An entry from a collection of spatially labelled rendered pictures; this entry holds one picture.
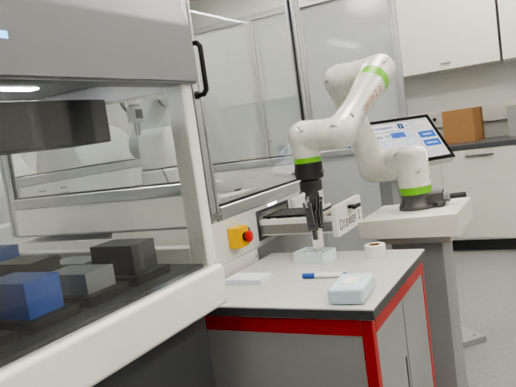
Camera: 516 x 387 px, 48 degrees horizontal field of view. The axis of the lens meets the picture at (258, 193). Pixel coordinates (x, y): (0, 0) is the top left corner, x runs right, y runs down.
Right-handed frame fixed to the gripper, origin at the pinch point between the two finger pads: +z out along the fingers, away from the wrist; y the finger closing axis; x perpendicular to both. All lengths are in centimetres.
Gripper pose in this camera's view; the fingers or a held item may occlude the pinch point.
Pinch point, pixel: (317, 239)
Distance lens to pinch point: 195.8
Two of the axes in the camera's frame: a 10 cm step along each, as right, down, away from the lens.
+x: 8.8, -0.8, -4.6
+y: -4.5, 1.5, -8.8
